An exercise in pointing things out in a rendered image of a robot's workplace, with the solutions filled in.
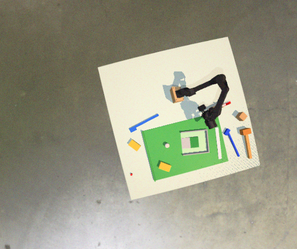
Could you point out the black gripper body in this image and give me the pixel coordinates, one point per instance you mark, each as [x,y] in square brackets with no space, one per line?
[202,107]

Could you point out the blue rectangular bar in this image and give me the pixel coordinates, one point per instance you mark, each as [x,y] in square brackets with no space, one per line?
[134,127]

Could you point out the green mat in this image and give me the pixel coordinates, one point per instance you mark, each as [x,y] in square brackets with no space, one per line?
[156,139]

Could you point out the orange mallet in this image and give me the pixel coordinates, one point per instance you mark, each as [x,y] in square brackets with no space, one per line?
[245,132]

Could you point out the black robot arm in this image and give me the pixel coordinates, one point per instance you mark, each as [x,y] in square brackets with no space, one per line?
[212,113]

